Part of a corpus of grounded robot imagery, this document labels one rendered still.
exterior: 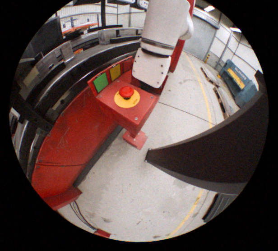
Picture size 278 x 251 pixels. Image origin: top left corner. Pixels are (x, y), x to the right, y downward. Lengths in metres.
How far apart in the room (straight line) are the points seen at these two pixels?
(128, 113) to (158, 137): 0.85
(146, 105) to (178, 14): 0.23
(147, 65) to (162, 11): 0.14
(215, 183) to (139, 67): 0.32
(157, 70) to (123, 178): 1.01
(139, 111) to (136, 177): 0.88
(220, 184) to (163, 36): 0.28
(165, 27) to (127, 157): 1.00
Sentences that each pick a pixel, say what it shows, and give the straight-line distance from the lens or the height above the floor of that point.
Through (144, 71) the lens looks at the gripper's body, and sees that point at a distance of 0.23.
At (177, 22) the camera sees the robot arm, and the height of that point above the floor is 0.98.
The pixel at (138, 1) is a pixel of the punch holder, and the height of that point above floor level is 1.22.
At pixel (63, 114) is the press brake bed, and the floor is 0.76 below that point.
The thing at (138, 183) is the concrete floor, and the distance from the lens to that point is 1.03.
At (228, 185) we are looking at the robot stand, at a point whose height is 0.89.
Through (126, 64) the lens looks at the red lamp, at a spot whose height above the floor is 0.82.
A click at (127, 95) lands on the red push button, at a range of 0.19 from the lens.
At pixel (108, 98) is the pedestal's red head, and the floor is 0.78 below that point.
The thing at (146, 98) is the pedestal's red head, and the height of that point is 0.78.
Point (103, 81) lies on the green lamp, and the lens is 0.24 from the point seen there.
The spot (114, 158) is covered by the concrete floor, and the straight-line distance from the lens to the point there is 0.98.
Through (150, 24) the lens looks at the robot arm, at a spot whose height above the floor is 0.96.
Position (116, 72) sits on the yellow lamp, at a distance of 0.27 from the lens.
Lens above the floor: 0.95
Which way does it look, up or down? 60 degrees down
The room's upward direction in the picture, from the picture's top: 7 degrees clockwise
